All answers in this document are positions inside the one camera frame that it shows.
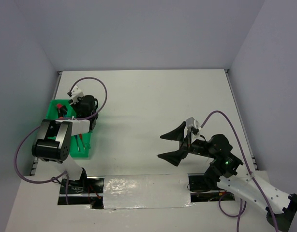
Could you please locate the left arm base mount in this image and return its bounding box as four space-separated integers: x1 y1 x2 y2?
54 176 104 209

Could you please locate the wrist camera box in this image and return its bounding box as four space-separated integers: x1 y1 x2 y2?
67 85 84 105
186 117 202 135

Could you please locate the blue-capped black highlighter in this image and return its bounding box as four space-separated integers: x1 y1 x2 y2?
60 105 68 117

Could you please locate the pink-capped black highlighter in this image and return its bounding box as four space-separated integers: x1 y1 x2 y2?
56 104 63 117

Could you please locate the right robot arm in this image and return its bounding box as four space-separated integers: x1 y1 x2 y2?
158 118 297 232

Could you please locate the red gel pen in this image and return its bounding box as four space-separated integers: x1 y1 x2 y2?
79 134 86 150

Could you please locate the green four-compartment plastic bin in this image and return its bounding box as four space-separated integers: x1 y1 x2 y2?
45 99 92 159

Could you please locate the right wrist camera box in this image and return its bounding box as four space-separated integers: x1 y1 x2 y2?
186 117 202 135

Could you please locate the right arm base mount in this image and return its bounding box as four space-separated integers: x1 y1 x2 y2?
187 174 225 203

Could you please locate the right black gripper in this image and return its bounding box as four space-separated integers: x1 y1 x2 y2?
157 120 216 165

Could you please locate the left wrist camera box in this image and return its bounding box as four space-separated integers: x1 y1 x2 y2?
67 85 84 105

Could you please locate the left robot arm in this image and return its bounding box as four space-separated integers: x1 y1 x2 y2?
32 95 98 193

